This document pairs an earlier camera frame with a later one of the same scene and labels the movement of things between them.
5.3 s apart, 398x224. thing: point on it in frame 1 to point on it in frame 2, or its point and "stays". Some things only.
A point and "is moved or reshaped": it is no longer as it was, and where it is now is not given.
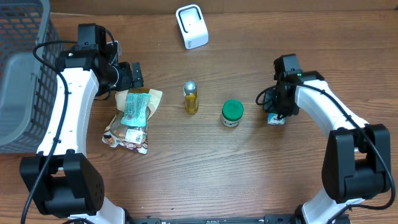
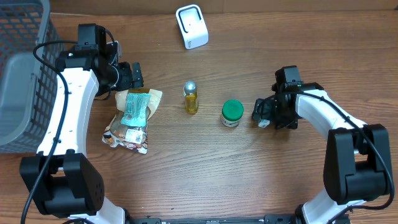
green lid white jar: (232, 111) stays
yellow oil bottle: (189, 91) stays
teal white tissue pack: (273, 119) is moved or reshaped
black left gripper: (136, 75) stays
